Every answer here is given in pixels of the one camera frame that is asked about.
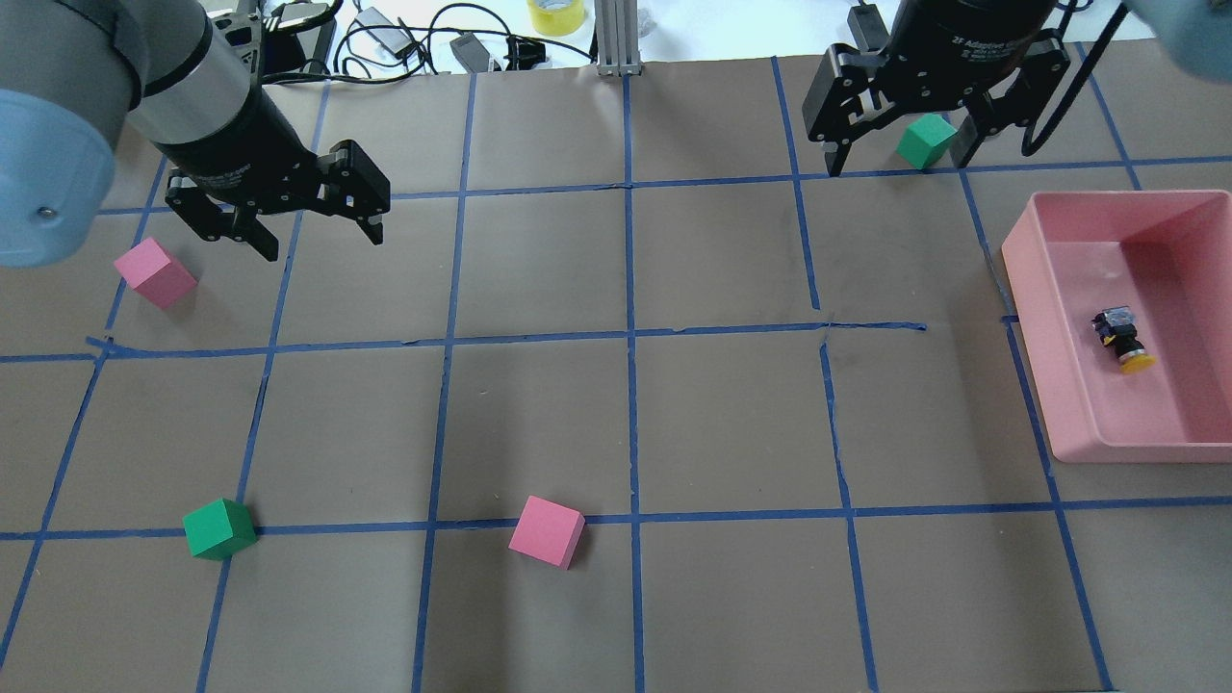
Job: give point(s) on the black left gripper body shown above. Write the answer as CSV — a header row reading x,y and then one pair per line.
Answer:
x,y
234,132

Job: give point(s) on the green cube far right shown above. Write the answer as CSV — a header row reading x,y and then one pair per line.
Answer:
x,y
925,140

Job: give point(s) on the aluminium frame post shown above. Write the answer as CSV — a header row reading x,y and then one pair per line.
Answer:
x,y
616,37

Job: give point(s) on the pink cube front centre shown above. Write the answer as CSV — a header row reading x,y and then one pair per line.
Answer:
x,y
548,532

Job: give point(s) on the pink plastic bin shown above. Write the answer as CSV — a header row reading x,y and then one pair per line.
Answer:
x,y
1166,256

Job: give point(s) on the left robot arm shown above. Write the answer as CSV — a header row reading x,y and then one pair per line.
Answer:
x,y
75,73

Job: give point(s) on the black power adapter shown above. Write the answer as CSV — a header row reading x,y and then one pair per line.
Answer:
x,y
471,54

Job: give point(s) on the yellow tape roll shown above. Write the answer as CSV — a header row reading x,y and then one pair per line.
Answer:
x,y
552,18

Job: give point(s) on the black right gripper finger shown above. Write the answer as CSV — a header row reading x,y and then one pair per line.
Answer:
x,y
846,100
1022,105

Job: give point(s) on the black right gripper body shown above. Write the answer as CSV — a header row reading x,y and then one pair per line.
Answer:
x,y
965,31

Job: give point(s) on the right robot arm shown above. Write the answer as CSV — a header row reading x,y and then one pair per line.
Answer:
x,y
1195,35

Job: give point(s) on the green cube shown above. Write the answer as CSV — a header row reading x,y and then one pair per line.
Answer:
x,y
218,529
925,140

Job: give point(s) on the pink cube near left arm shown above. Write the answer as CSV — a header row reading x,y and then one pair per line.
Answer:
x,y
156,274

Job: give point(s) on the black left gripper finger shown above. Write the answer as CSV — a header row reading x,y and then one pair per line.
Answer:
x,y
354,187
212,223

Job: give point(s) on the green cube front left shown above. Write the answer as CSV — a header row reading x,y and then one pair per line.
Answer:
x,y
218,529

